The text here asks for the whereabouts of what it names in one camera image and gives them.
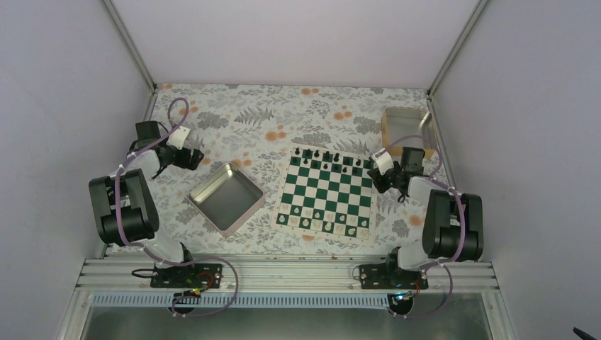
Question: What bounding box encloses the pink metal tray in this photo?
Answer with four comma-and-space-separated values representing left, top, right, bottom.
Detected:
188, 162, 266, 238

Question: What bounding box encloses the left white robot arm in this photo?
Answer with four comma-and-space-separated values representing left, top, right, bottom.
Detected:
88, 120, 204, 287

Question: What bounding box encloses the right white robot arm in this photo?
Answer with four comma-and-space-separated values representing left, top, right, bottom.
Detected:
368, 147, 484, 288

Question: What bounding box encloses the yellow metal tray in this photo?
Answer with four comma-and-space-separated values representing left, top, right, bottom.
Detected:
381, 107, 437, 159

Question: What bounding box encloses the green white chessboard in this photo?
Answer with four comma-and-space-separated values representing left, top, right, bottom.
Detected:
271, 144, 378, 245

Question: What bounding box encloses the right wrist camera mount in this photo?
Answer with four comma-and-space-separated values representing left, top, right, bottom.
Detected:
371, 148, 394, 175

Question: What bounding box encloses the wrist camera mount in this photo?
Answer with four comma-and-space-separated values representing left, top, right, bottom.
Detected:
371, 148, 394, 175
167, 126, 191, 149

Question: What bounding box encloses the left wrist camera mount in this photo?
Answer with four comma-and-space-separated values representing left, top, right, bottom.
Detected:
167, 126, 191, 149

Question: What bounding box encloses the left aluminium corner post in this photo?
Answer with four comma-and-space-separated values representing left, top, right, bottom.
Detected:
100, 0, 157, 93

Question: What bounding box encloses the aluminium corner post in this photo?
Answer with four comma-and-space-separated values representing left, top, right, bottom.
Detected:
100, 0, 157, 93
428, 0, 489, 96

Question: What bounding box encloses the right aluminium corner post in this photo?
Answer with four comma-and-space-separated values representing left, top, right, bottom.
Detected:
428, 0, 489, 96

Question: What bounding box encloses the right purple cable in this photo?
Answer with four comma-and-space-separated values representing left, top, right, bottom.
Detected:
375, 135, 466, 320

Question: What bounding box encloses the purple cable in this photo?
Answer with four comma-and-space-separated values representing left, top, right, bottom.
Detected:
375, 135, 466, 320
113, 97, 240, 319

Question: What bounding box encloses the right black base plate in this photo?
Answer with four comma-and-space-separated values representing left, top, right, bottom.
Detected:
353, 263, 429, 290

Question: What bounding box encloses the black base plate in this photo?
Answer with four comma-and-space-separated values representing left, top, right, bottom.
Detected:
150, 263, 223, 289
353, 263, 429, 290

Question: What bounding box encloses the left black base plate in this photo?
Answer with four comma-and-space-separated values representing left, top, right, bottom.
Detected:
150, 263, 223, 289

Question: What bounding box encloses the aluminium rail frame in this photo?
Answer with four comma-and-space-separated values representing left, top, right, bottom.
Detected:
58, 253, 515, 339

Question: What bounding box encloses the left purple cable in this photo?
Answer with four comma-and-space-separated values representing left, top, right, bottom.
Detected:
113, 97, 240, 319

